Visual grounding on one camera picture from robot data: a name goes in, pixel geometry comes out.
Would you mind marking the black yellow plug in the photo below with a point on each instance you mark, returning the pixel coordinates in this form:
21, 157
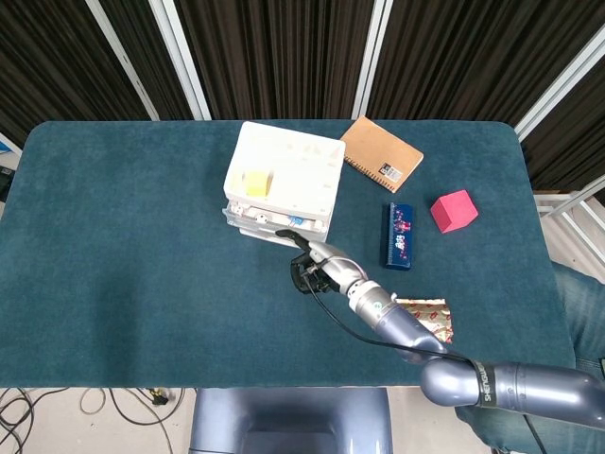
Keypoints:
160, 397

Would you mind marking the blue-grey robot torso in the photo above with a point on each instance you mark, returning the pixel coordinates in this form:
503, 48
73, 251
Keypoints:
283, 425

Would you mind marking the blue binder clip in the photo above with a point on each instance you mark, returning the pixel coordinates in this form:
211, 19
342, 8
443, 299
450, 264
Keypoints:
295, 220

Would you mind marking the white dice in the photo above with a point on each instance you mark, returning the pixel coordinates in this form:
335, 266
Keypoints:
239, 208

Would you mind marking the white metal frame rack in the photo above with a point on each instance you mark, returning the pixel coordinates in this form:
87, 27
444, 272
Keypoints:
548, 208

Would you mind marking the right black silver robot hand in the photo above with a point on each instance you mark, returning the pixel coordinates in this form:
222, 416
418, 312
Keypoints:
338, 267

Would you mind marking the white box blue label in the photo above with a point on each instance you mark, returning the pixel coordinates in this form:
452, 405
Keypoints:
7, 144

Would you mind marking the dark blue rectangular box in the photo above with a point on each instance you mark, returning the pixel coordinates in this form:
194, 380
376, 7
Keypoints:
399, 236

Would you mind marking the white plastic drawer organizer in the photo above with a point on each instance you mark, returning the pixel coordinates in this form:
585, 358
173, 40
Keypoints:
302, 165

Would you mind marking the yellow sticky note pad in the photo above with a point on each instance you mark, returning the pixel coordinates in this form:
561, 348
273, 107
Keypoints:
257, 183

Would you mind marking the gold foil packet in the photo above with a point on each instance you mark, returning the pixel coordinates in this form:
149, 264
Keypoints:
435, 321

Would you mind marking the black device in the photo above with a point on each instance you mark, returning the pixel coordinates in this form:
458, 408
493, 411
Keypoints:
5, 182

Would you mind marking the teal table cloth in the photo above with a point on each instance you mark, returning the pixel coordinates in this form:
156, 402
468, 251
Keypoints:
142, 284

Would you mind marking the white aluminium frame post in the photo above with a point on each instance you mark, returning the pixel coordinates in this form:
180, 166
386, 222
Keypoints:
372, 59
182, 59
562, 88
123, 60

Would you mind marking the brown spiral notebook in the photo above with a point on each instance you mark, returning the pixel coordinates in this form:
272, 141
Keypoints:
378, 151

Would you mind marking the blue denim fabric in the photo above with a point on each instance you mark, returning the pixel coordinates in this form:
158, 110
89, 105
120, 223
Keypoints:
586, 307

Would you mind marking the pink foam cube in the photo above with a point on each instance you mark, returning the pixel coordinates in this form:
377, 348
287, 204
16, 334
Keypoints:
454, 213

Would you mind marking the black pleated curtain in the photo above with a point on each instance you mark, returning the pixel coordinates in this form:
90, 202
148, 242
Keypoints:
283, 47

